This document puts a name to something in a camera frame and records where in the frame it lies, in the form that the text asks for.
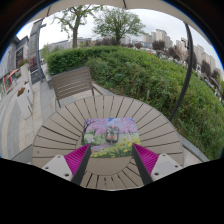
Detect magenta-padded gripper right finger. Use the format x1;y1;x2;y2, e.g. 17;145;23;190
131;143;184;186

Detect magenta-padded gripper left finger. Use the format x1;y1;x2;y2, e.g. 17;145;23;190
41;143;92;186

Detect transparent computer mouse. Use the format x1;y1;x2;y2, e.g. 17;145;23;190
105;125;120;144

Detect flower landscape print mouse pad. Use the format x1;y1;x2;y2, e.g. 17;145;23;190
80;117;142;159

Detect white planter with orange flowers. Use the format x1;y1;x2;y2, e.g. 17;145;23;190
15;87;34;120

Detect green hedge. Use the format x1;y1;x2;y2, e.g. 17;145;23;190
45;45;224;161

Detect dark curved umbrella pole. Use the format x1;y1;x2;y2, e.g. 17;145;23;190
168;21;195;123

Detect tall white planter with plants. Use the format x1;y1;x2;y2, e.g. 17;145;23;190
17;59;31;84

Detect grey storefront building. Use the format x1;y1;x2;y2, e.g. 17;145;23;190
0;35;30;101

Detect distant apartment buildings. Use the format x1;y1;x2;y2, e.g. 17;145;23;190
119;28;224;84

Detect tall grey sign pillar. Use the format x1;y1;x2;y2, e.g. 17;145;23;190
27;18;48;84

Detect thin-trunk sparse tree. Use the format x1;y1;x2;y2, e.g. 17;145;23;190
53;4;104;49

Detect round leafy green tree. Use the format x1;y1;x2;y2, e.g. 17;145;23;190
92;7;147;46

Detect beige patio umbrella canopy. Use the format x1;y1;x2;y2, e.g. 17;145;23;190
39;0;193;24

